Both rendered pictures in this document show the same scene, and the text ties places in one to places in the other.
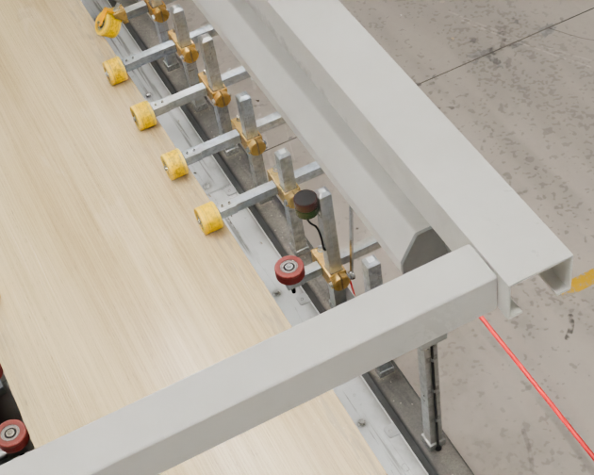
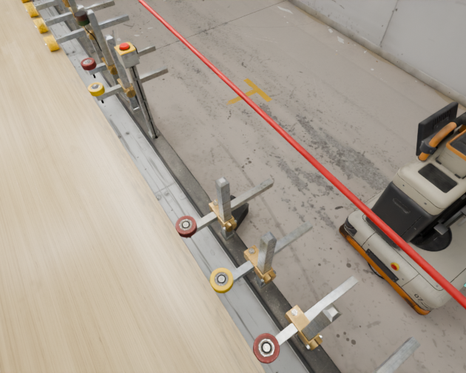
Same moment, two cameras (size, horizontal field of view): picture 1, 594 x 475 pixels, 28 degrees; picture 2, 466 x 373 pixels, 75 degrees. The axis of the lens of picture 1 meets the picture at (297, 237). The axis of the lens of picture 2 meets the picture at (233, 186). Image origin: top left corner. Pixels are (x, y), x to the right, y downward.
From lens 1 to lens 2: 1.46 m
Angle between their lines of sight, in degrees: 11
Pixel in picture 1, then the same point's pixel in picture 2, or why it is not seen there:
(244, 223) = not seen: hidden behind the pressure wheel
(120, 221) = (12, 49)
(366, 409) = (129, 128)
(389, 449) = (138, 142)
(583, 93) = (237, 42)
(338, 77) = not seen: outside the picture
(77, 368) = not seen: outside the picture
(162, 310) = (23, 81)
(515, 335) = (209, 118)
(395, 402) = (139, 121)
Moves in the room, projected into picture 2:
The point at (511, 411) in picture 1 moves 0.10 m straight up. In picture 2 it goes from (206, 144) to (206, 135)
